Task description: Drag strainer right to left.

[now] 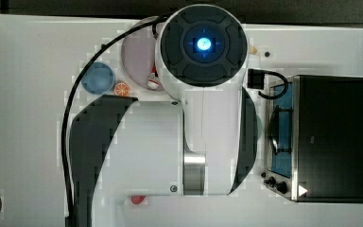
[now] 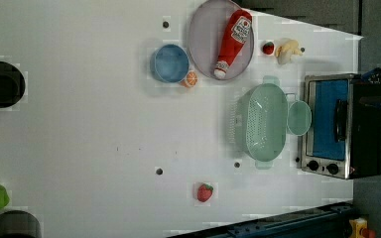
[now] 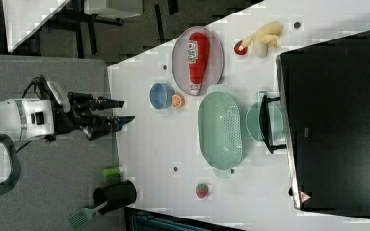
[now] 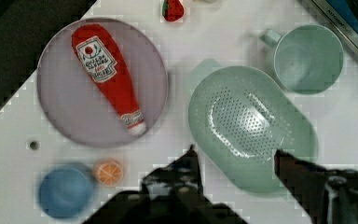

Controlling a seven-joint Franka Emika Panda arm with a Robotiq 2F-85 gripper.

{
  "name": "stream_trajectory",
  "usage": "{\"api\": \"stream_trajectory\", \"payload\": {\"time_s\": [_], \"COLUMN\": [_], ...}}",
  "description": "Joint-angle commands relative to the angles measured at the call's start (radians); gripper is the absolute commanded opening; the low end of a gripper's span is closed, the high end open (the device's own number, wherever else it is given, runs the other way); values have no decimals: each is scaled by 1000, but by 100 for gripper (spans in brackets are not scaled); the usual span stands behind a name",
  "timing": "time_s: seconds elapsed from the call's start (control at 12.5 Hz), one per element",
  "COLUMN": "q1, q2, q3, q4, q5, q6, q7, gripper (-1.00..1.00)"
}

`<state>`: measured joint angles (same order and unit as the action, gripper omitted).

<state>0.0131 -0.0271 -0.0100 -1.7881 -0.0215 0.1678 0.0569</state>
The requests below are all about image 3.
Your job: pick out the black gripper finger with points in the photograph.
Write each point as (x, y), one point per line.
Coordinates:
(109, 125)
(102, 104)

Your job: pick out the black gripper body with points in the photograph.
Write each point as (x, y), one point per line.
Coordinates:
(76, 114)

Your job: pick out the green oval strainer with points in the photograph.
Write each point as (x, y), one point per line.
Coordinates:
(219, 127)

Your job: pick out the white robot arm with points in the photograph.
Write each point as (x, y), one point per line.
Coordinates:
(33, 119)

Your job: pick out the green marker tube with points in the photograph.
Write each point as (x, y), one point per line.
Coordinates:
(111, 172)

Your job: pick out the blue bowl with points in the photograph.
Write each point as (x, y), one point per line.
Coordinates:
(160, 95)

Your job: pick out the black utensil cup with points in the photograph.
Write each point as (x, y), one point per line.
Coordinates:
(116, 196)

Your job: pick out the orange slice toy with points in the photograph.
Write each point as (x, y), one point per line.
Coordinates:
(178, 100)

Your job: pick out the green spatula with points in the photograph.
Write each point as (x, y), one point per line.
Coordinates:
(83, 216)

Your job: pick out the grey round plate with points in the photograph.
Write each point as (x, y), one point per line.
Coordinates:
(215, 63)

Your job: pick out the red plush ketchup bottle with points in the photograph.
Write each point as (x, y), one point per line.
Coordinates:
(198, 49)

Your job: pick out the strawberry toy near front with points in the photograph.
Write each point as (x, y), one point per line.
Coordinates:
(201, 190)

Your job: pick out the strawberry toy near banana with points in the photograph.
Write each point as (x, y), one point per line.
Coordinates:
(239, 49)

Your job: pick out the green mug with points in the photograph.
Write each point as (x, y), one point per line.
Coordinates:
(276, 119)

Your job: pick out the yellow plush banana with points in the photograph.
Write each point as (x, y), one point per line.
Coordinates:
(263, 39)

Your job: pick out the black toaster oven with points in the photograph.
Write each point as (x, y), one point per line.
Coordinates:
(324, 97)

